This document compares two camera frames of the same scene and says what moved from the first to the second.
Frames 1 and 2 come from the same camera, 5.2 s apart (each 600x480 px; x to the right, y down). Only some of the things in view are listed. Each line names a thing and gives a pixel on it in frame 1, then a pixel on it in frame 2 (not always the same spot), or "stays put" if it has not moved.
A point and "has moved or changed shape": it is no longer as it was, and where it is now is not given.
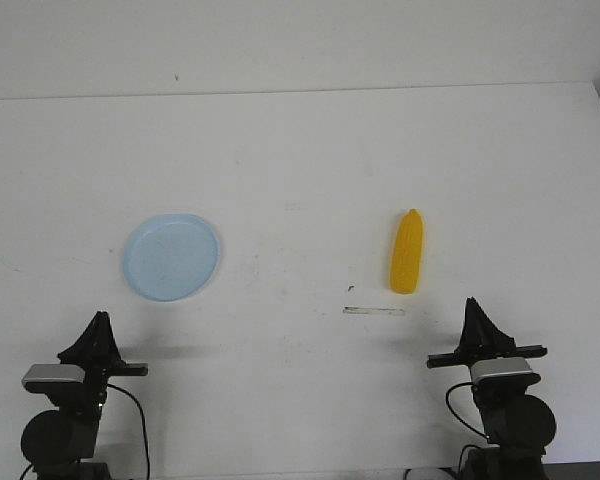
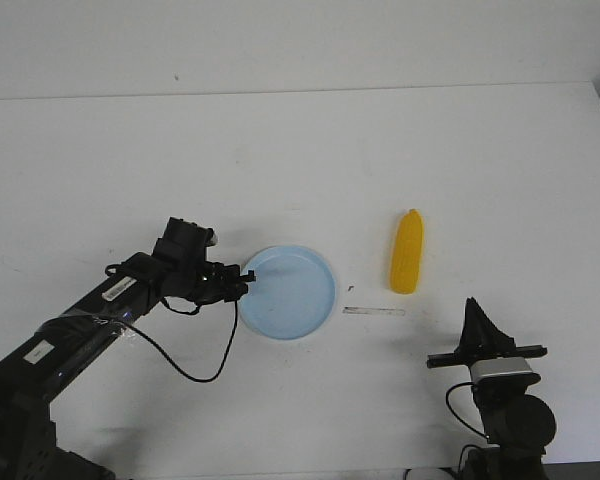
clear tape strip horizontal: x=372 y=310 stays put
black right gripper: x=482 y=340 stays put
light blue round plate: x=170 y=257 has moved or changed shape
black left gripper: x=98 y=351 -> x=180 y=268
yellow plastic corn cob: x=408 y=253 stays put
